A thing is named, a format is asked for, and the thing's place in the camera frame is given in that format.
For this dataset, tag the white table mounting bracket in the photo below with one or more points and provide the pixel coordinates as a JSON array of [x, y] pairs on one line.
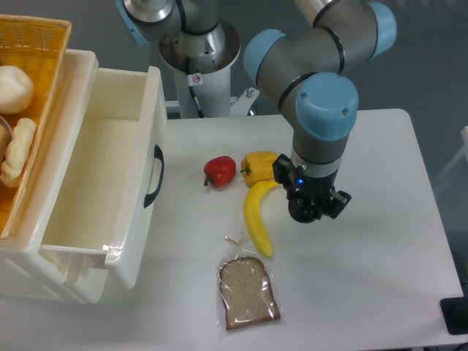
[[243, 105]]

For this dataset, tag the long twisted bread roll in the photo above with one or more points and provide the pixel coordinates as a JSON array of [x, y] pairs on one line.
[[17, 152]]

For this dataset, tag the yellow woven basket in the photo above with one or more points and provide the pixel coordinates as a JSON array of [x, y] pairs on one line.
[[36, 46]]

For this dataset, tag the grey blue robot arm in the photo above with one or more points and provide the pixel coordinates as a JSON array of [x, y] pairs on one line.
[[302, 76]]

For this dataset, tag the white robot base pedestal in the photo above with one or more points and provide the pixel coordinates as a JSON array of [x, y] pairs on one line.
[[201, 67]]

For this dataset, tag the white open upper drawer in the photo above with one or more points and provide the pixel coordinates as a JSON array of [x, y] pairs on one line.
[[99, 211]]

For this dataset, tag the black device at edge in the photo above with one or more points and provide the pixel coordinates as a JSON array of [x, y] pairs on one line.
[[454, 311]]

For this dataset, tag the yellow bell pepper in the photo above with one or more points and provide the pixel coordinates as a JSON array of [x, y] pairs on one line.
[[258, 166]]

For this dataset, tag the round white bun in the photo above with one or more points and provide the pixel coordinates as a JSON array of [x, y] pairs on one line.
[[17, 90]]

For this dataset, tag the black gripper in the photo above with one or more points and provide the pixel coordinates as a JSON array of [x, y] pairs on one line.
[[300, 184]]

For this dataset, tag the bagged bread slice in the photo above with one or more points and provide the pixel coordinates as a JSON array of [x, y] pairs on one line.
[[247, 297]]

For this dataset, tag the white plastic drawer cabinet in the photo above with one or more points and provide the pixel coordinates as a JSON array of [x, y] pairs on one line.
[[27, 269]]

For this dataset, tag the black drawer handle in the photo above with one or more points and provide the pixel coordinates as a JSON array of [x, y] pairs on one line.
[[156, 177]]

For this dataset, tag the red bell pepper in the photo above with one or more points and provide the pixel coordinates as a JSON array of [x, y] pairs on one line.
[[219, 171]]

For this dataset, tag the yellow banana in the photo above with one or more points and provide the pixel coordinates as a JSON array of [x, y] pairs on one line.
[[253, 219]]

